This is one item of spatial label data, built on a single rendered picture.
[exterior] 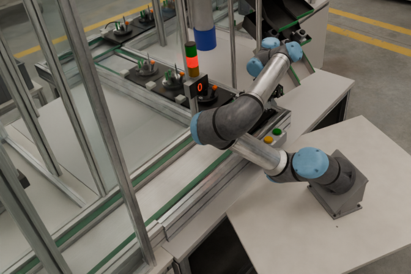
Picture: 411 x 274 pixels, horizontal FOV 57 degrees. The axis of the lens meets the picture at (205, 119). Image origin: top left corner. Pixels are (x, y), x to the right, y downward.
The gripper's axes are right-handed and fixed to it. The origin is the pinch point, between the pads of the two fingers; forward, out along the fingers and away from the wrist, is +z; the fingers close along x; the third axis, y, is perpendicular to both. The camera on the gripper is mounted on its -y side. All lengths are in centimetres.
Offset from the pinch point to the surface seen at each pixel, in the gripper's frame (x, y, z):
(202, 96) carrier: -14.2, -36.8, 8.9
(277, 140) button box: -2.1, 11.9, 11.4
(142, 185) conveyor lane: -65, -4, 16
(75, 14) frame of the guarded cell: -77, 30, -78
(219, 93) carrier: -3.6, -36.5, 10.9
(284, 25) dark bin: 22.7, -15.7, -28.2
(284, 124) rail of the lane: 11.9, 0.4, 16.3
